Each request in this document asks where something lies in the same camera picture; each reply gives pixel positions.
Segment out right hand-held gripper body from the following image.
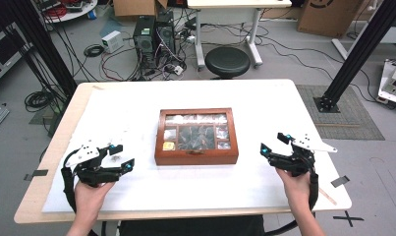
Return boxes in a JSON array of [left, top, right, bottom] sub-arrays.
[[269, 133, 339, 178]]

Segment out white bench frame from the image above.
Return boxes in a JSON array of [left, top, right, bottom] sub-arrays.
[[330, 19, 396, 61]]

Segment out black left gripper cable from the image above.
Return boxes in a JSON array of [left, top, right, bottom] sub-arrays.
[[60, 148, 81, 214]]

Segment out person's right hand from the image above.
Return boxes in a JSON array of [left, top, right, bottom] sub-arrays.
[[275, 167, 312, 210]]

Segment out small white box device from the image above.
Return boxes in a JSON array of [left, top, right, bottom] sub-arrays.
[[100, 29, 125, 54]]

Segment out large cardboard box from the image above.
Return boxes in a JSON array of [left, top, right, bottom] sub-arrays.
[[296, 0, 372, 38]]

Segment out grey metal rack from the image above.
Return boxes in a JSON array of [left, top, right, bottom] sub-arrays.
[[0, 22, 33, 90]]

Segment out wooden box with glass lid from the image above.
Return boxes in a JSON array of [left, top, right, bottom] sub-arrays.
[[153, 107, 240, 167]]

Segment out black computer tower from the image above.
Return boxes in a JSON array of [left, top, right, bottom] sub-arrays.
[[132, 14, 158, 71]]

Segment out white desk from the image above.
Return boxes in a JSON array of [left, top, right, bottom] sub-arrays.
[[187, 0, 294, 71]]

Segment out grey floor mat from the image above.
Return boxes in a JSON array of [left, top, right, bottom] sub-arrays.
[[295, 84, 386, 142]]

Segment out small cardboard box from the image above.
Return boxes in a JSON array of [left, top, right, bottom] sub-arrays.
[[112, 0, 169, 19]]

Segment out person's dark clothing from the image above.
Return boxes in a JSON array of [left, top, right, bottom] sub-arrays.
[[118, 214, 266, 236]]

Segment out small black cable coil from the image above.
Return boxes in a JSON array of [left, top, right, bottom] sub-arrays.
[[83, 43, 106, 59]]

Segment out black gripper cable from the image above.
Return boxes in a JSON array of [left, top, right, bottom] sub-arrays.
[[60, 148, 81, 214], [263, 168, 319, 236]]

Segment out light wooden table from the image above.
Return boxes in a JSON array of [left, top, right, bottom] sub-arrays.
[[13, 78, 354, 236]]

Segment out person's left hand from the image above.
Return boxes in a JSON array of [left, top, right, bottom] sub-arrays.
[[73, 181, 117, 215]]

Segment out black round stool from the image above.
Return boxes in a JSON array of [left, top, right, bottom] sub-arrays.
[[203, 45, 252, 81]]

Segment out large black cable coil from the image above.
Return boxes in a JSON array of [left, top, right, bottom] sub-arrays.
[[24, 88, 58, 114]]

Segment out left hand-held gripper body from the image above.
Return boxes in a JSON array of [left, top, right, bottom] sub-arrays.
[[65, 140, 125, 189]]

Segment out black tape strip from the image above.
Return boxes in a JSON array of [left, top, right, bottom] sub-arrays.
[[330, 175, 351, 189]]

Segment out round white table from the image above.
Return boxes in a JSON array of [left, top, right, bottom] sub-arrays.
[[37, 0, 99, 25]]

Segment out white machine with panels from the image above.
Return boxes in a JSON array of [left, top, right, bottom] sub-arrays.
[[376, 58, 396, 108]]

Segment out red cable coil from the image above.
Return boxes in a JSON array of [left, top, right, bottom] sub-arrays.
[[43, 4, 69, 20]]

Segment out white table cover sheet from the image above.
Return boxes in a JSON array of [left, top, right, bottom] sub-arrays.
[[41, 80, 353, 214]]

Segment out black metal stand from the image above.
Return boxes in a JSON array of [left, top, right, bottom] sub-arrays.
[[0, 0, 80, 100], [312, 0, 396, 114]]

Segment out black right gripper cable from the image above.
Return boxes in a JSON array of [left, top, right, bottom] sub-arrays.
[[263, 168, 319, 236]]

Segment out grey computer tower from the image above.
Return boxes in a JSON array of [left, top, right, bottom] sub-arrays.
[[155, 9, 178, 56]]

